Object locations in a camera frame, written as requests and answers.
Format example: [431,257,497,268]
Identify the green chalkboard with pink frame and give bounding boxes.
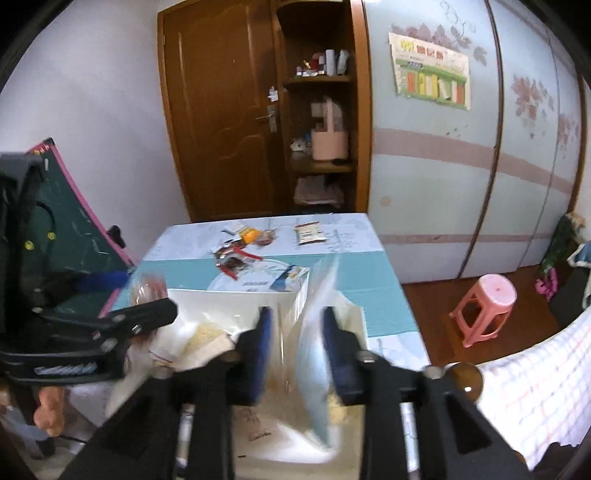
[25,137,137,319]

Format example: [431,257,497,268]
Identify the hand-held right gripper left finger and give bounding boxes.
[60,305,274,480]

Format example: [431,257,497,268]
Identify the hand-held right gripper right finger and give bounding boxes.
[322,305,532,480]

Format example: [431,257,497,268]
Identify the clear nut snack packet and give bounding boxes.
[128,271,170,308]

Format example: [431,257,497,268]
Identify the white label snack packet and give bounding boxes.
[295,221,328,245]

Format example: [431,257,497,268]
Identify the blue white garment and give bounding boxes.
[566,242,591,269]

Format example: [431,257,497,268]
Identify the brown wooden door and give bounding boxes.
[157,0,285,223]

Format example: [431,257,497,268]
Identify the metal door handle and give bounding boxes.
[255,104,279,134]

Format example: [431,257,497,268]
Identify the pink toy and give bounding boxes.
[534,268,560,302]

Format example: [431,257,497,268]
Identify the red white snack packet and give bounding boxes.
[147,318,195,366]

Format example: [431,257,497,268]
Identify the white checkered cloth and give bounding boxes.
[475,306,591,472]

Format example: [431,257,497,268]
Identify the person's left hand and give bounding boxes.
[33,385,66,437]

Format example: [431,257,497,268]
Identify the yellow puffed rice packet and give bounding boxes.
[184,322,237,371]

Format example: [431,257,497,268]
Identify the green bag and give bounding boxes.
[540,212,585,278]

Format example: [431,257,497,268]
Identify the pink basket with handle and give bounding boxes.
[310,96,350,162]

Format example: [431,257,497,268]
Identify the folded cloths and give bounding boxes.
[294,176,345,208]

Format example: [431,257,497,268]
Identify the row of small bottles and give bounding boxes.
[295,48,352,79]

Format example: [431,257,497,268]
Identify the wooden corner shelf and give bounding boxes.
[272,0,373,216]

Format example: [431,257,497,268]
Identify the wall poster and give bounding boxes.
[387,32,472,111]

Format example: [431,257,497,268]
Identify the pink plastic stool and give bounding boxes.
[450,273,518,350]

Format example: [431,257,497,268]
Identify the floral wardrobe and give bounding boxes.
[364,0,591,281]

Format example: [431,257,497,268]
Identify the blue white snack packet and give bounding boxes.
[270,265,310,293]

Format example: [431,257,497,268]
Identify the brown round knob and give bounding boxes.
[445,362,485,402]

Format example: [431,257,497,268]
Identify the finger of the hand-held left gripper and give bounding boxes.
[39,298,179,341]
[73,270,131,295]

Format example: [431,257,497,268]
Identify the white plastic tray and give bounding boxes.
[105,287,371,480]

